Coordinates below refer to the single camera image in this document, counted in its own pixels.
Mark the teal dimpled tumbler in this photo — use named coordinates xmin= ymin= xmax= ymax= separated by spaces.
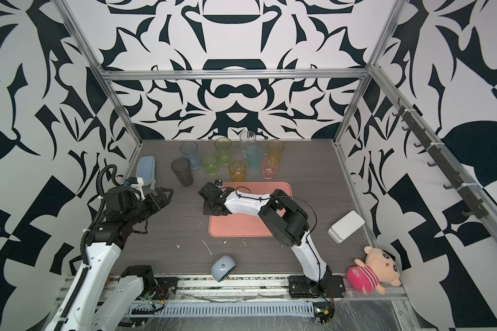
xmin=245 ymin=145 xmax=263 ymax=170

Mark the pink plush doll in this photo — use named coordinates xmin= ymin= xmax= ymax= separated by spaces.
xmin=347 ymin=246 xmax=402 ymax=295

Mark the light blue case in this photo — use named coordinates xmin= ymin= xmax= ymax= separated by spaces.
xmin=135 ymin=156 xmax=156 ymax=190

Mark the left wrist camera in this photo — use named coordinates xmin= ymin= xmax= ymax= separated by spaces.
xmin=123 ymin=177 xmax=144 ymax=197

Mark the short green glass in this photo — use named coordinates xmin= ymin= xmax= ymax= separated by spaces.
xmin=201 ymin=153 xmax=219 ymax=176

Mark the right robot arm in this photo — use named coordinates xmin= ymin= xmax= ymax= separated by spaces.
xmin=198 ymin=182 xmax=332 ymax=290

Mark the tall green glass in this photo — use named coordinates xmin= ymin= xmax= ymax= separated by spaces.
xmin=214 ymin=137 xmax=232 ymax=166

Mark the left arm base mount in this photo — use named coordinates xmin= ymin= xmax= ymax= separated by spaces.
xmin=138 ymin=277 xmax=179 ymax=301

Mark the clear tall glass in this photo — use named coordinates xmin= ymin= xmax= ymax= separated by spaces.
xmin=239 ymin=130 xmax=256 ymax=158

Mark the short amber glass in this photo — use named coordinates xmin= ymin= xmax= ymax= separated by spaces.
xmin=228 ymin=161 xmax=247 ymax=182

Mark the short pink glass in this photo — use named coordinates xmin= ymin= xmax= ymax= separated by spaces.
xmin=260 ymin=157 xmax=279 ymax=180

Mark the white cable duct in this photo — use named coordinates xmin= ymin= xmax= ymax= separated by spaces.
xmin=127 ymin=301 xmax=315 ymax=318

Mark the blue tall tumbler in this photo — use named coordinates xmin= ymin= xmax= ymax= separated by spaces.
xmin=180 ymin=142 xmax=201 ymax=170

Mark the black wall hook rack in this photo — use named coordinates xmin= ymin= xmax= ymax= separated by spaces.
xmin=393 ymin=98 xmax=490 ymax=219

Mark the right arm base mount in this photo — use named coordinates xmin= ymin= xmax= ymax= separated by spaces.
xmin=288 ymin=274 xmax=346 ymax=299

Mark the dark grey tumbler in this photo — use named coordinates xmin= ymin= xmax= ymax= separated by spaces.
xmin=171 ymin=157 xmax=193 ymax=186

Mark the white box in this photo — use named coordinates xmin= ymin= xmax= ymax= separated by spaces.
xmin=327 ymin=210 xmax=365 ymax=244

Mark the pink plastic tray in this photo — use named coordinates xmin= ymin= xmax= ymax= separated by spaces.
xmin=208 ymin=181 xmax=292 ymax=238

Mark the grey computer mouse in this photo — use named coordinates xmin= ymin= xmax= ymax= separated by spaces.
xmin=211 ymin=255 xmax=236 ymax=282

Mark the black corrugated cable hose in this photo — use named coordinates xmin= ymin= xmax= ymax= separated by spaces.
xmin=79 ymin=164 xmax=121 ymax=266

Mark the tall amber glass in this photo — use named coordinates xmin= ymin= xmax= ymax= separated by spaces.
xmin=266 ymin=139 xmax=285 ymax=162

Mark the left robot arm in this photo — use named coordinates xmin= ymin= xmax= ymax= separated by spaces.
xmin=46 ymin=164 xmax=174 ymax=330

